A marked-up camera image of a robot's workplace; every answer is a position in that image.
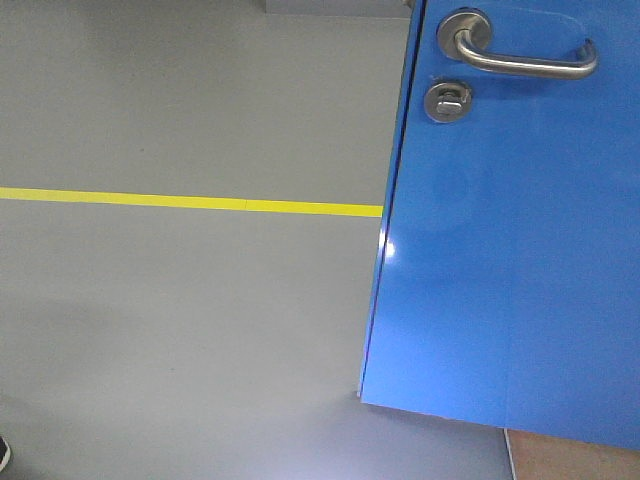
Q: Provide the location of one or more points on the steel thumb turn lock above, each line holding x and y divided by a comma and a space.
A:
448, 101

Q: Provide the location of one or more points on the steel lever door handle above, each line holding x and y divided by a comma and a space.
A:
464, 35

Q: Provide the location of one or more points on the blue door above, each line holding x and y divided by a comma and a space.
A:
506, 288

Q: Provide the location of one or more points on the wooden plywood platform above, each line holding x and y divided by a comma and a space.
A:
534, 456

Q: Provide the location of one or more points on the black shoe tip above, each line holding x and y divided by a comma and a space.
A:
5, 454

